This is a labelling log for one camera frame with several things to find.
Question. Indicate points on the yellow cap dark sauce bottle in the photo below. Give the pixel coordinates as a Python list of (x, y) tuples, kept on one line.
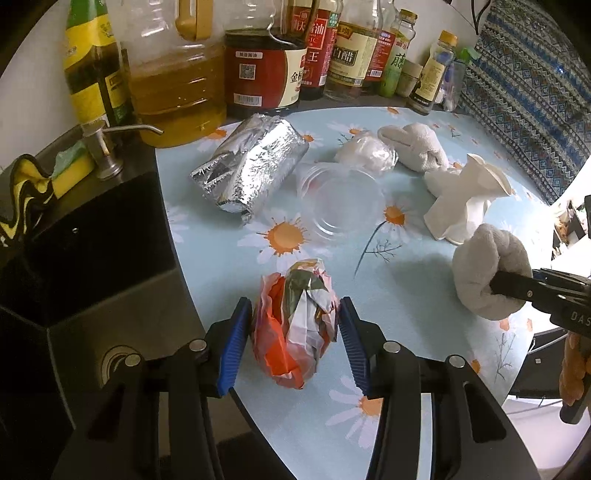
[(431, 74)]

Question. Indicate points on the black sink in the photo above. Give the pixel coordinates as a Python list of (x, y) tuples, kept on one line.
[(101, 258)]

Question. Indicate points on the green bottle with yellow label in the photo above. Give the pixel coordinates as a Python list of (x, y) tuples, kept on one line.
[(87, 60)]

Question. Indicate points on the crumpled foil packet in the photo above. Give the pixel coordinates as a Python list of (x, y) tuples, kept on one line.
[(251, 166)]

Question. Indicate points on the dark soy sauce jug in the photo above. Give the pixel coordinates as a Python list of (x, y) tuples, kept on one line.
[(263, 74)]

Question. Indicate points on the person's right hand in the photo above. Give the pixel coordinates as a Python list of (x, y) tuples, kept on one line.
[(571, 369)]

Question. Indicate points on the metal soap dispenser pump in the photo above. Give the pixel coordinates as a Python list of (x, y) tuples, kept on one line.
[(99, 152)]

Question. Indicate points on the large cooking oil jug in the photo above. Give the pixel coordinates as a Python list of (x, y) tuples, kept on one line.
[(178, 92)]

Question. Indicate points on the white towel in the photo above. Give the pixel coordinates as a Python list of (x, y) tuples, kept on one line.
[(480, 263), (415, 145)]

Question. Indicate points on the yellow green sponge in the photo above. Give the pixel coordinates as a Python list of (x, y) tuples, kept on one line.
[(69, 177)]

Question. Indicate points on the clear plastic bag ball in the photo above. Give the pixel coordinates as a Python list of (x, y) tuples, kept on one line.
[(367, 152)]

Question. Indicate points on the clear plastic cup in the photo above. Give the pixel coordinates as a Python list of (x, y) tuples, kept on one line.
[(344, 203)]

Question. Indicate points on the black yellow cloth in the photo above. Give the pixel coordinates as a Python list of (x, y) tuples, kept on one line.
[(23, 194)]

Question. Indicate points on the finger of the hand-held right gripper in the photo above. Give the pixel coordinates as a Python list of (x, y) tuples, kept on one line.
[(512, 286), (561, 277)]

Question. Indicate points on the glass bottle with red label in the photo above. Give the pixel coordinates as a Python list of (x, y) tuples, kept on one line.
[(383, 55)]

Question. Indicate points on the black chair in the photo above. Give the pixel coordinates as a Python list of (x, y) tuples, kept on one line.
[(540, 369)]

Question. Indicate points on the small glass jar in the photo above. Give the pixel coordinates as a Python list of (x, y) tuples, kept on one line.
[(408, 78)]

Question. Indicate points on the clear vinegar bottle cream label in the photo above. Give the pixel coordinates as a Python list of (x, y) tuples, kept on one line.
[(353, 55)]

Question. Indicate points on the green oil bottle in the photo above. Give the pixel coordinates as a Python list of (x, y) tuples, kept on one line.
[(396, 64)]

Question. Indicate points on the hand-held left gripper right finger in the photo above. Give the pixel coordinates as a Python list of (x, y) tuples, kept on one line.
[(353, 346)]

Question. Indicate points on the crumpled white paper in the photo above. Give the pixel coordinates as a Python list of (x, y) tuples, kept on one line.
[(461, 198)]

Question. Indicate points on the red label soy sauce bottle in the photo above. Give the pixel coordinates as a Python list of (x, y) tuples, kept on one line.
[(318, 55)]

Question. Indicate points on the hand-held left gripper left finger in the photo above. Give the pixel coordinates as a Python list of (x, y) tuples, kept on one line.
[(235, 344)]

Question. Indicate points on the orange white plastic bag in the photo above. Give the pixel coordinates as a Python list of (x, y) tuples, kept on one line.
[(295, 323)]

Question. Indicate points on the blue patterned cloth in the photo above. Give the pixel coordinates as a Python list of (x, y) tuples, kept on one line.
[(526, 101)]

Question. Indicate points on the daisy print tablecloth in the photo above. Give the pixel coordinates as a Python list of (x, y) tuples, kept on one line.
[(415, 286)]

